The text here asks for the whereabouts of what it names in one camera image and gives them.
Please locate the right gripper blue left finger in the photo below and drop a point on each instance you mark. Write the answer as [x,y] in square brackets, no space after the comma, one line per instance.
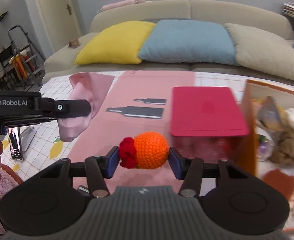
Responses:
[98,169]

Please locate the brown fluffy plush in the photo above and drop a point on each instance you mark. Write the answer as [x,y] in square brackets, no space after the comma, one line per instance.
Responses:
[283,153]

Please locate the stack of books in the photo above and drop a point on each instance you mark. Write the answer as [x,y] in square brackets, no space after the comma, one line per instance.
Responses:
[288,9]

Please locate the grey beige cushion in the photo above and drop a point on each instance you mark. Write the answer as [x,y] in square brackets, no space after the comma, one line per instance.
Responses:
[262,51]

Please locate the door handle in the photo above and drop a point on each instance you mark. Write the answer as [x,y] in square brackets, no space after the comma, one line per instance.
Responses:
[68,7]

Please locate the pink mat with bottle print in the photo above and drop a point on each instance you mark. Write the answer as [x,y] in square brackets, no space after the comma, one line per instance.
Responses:
[109,129]

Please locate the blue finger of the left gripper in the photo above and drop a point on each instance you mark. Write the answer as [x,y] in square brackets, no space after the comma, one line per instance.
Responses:
[61,109]

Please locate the orange cardboard box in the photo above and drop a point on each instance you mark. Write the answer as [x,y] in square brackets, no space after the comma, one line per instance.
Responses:
[246,157]

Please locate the light blue cushion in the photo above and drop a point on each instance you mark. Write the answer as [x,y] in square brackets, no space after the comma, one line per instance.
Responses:
[188,41]

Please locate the pink plush on sofa back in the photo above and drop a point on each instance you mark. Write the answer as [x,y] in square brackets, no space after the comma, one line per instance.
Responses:
[120,4]

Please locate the beige sofa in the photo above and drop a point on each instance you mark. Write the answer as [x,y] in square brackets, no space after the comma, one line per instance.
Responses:
[62,63]

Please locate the yellow snack bag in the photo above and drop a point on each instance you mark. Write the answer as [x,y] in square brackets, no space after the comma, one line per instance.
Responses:
[269,116]

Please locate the yellow cushion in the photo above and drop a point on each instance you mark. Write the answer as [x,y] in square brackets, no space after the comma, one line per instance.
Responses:
[118,44]

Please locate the checked fruit print tablecloth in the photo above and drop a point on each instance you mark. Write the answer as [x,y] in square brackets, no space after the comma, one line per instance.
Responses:
[46,147]

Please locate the purple fabric rose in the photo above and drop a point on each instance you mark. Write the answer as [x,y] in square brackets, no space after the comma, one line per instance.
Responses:
[265,148]

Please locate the orange crochet ball toy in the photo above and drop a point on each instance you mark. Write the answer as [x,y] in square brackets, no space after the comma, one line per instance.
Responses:
[146,151]

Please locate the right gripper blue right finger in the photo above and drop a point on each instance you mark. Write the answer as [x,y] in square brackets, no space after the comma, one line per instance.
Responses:
[187,169]

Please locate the smartphone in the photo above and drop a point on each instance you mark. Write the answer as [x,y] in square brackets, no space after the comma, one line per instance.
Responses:
[15,144]

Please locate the red lidded storage box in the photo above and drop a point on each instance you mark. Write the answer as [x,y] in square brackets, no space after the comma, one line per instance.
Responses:
[206,122]

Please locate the small wooden stand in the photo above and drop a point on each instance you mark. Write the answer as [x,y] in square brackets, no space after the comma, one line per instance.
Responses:
[74,43]

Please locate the pink cloth with purple print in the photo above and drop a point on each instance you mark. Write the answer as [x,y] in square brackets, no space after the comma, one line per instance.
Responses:
[88,86]

